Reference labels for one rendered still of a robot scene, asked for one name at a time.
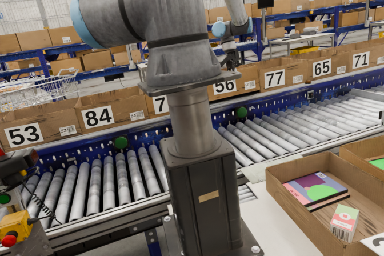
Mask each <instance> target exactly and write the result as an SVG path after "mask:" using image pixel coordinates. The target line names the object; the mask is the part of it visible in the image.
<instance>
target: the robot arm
mask: <svg viewBox="0 0 384 256"><path fill-rule="evenodd" d="M224 1H225V4H226V6H227V9H228V11H229V14H230V16H231V19H232V21H226V22H221V21H219V22H216V23H215V24H213V26H212V34H213V35H214V36H215V37H217V38H220V40H221V45H222V50H223V51H224V52H225V54H227V56H225V57H224V59H223V60H221V61H220V62H219V60H218V59H217V57H216V55H215V53H214V51H213V49H212V47H211V45H210V42H209V36H208V30H207V23H206V14H205V6H204V1H203V0H71V4H70V17H71V20H72V21H73V26H74V28H75V30H76V32H77V34H78V35H79V37H80V38H81V39H82V40H83V41H84V42H85V43H86V44H88V45H89V46H91V47H93V48H95V49H109V48H111V47H116V46H122V45H128V44H132V43H138V42H144V41H147V46H148V50H149V57H148V62H147V69H146V83H147V85H148V86H152V87H158V86H172V85H180V84H184V83H191V82H196V81H201V80H204V79H209V78H212V77H215V76H218V75H220V74H221V73H222V72H221V67H222V66H223V65H224V64H226V67H227V71H229V70H231V71H234V72H238V71H237V69H236V67H239V66H241V65H242V61H241V63H239V60H241V57H239V52H238V49H236V44H235V39H234V36H235V35H242V34H248V33H251V32H252V29H253V23H252V18H251V17H248V15H247V13H246V10H245V7H244V4H243V0H224Z"/></svg>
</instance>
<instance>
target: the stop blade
mask: <svg viewBox="0 0 384 256"><path fill-rule="evenodd" d="M286 113H288V114H290V115H293V116H295V117H297V118H300V119H302V120H304V121H307V122H310V123H312V124H314V125H317V126H319V127H322V128H324V129H326V130H329V131H332V132H334V133H336V134H339V135H341V136H342V134H341V133H339V132H336V131H334V130H331V129H329V128H326V127H324V126H321V125H319V124H317V123H314V122H312V121H309V120H306V119H304V118H302V117H299V116H297V115H294V114H292V113H289V112H287V111H286Z"/></svg>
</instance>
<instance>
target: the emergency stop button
mask: <svg viewBox="0 0 384 256"><path fill-rule="evenodd" d="M16 242H17V238H16V237H15V236H13V235H7V236H5V237H4V238H3V239H2V241H1V244H2V246H4V247H12V246H14V245H15V244H16Z"/></svg>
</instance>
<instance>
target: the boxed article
mask: <svg viewBox="0 0 384 256"><path fill-rule="evenodd" d="M358 217H359V210H357V209H354V208H351V207H347V206H344V205H340V204H338V206H337V209H336V211H335V213H334V216H333V218H332V220H331V222H330V231H331V232H332V233H333V234H334V235H335V236H336V237H337V238H339V239H341V240H343V241H346V242H349V243H351V242H352V240H353V236H354V233H355V229H356V226H357V223H358Z"/></svg>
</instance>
